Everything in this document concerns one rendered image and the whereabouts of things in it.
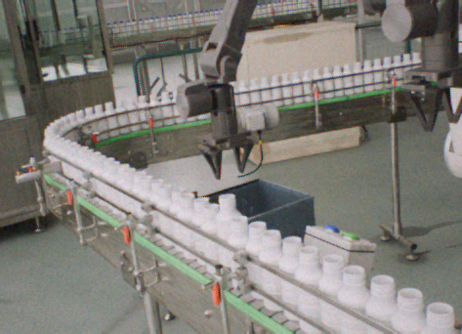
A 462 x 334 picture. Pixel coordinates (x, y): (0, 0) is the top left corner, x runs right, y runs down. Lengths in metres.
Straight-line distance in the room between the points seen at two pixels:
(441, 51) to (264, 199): 1.40
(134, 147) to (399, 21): 2.29
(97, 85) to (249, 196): 4.75
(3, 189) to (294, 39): 2.83
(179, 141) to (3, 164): 1.87
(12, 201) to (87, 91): 2.39
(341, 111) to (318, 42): 2.43
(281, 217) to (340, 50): 4.01
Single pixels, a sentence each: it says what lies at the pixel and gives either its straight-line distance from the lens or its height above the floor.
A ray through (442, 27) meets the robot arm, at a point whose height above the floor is 1.55.
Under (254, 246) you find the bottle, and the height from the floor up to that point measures 1.13.
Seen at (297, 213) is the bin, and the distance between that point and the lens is 2.04.
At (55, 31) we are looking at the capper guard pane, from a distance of 6.74.
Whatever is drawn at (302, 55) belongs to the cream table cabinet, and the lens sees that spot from 5.74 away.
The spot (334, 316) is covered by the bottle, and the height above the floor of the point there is 1.06.
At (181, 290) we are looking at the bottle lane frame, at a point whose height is 0.92.
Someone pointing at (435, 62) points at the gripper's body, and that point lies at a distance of 1.02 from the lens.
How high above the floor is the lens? 1.66
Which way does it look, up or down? 16 degrees down
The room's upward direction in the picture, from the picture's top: 7 degrees counter-clockwise
